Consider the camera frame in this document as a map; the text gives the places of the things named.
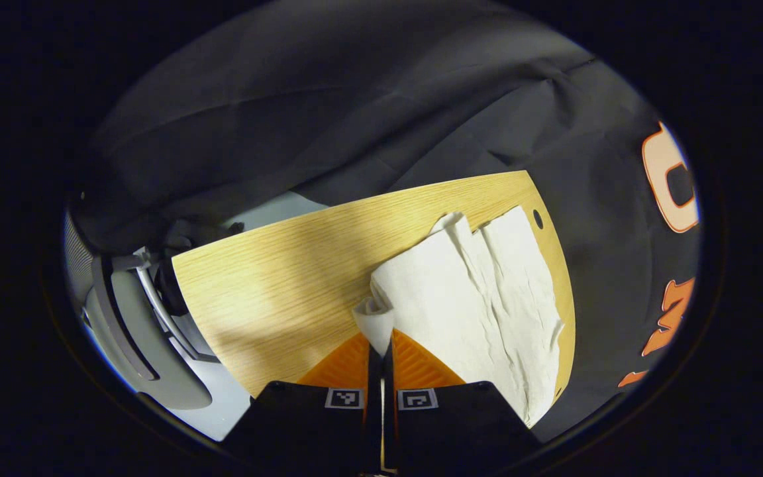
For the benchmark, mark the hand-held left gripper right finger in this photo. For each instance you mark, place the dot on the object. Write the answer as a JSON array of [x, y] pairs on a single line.
[[454, 424]]

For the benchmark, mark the white jeans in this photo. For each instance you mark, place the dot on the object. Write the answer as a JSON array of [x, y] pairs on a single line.
[[461, 298]]

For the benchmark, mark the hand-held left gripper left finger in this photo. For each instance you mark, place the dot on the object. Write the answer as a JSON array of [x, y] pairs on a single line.
[[315, 424]]

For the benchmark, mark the black backdrop cloth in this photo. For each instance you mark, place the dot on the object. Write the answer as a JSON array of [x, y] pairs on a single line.
[[355, 99]]

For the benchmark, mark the white office chair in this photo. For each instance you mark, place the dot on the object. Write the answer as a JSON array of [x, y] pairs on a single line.
[[156, 344]]

